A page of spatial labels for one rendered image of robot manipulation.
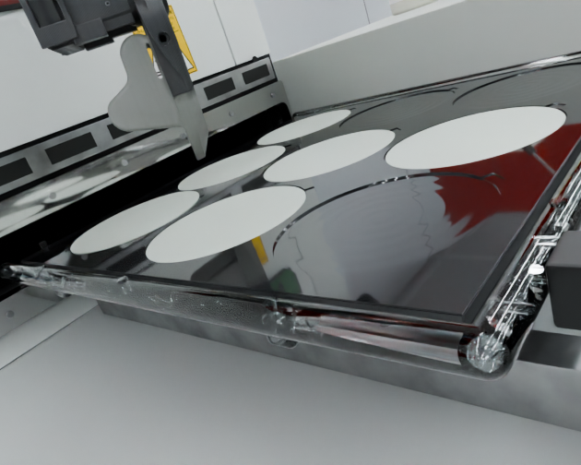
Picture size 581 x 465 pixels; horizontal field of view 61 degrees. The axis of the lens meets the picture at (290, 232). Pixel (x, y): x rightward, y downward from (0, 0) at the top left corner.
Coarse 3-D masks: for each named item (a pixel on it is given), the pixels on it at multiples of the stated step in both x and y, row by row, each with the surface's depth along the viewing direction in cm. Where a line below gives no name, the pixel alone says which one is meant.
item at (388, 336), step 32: (64, 288) 29; (96, 288) 26; (128, 288) 24; (160, 288) 22; (192, 288) 21; (224, 320) 19; (256, 320) 18; (288, 320) 17; (320, 320) 16; (352, 320) 15; (384, 320) 14; (416, 320) 14; (448, 320) 14; (352, 352) 15; (384, 352) 14; (416, 352) 13; (448, 352) 13; (480, 352) 12; (512, 352) 12
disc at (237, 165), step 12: (240, 156) 47; (252, 156) 45; (264, 156) 44; (276, 156) 42; (204, 168) 48; (216, 168) 46; (228, 168) 44; (240, 168) 42; (252, 168) 41; (192, 180) 44; (204, 180) 43; (216, 180) 41; (228, 180) 40
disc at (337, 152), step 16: (320, 144) 41; (336, 144) 39; (352, 144) 37; (368, 144) 35; (384, 144) 34; (288, 160) 39; (304, 160) 37; (320, 160) 36; (336, 160) 34; (352, 160) 33; (272, 176) 36; (288, 176) 34; (304, 176) 33
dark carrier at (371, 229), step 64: (576, 64) 37; (384, 128) 38; (576, 128) 24; (320, 192) 29; (384, 192) 25; (448, 192) 23; (512, 192) 20; (64, 256) 34; (128, 256) 29; (256, 256) 23; (320, 256) 21; (384, 256) 19; (448, 256) 17; (512, 256) 17
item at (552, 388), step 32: (160, 320) 37; (192, 320) 34; (288, 352) 28; (320, 352) 26; (544, 352) 19; (576, 352) 18; (416, 384) 23; (448, 384) 22; (480, 384) 20; (512, 384) 19; (544, 384) 18; (576, 384) 18; (544, 416) 19; (576, 416) 18
